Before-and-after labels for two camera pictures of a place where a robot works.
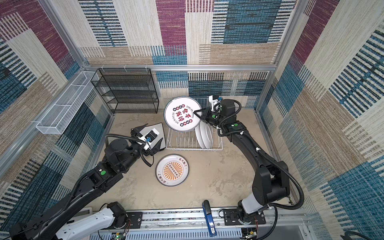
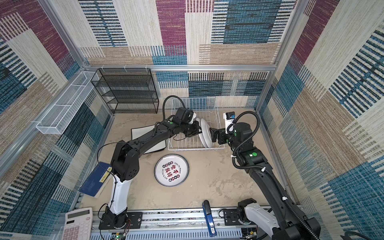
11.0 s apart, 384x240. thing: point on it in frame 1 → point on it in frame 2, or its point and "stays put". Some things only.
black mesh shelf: x=127 y=90 stays put
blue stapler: x=206 y=206 stays put
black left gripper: x=133 y=135 → x=196 y=128
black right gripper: x=205 y=113 → x=221 y=134
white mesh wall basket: x=54 y=122 stays put
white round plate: x=179 y=113 → x=172 y=170
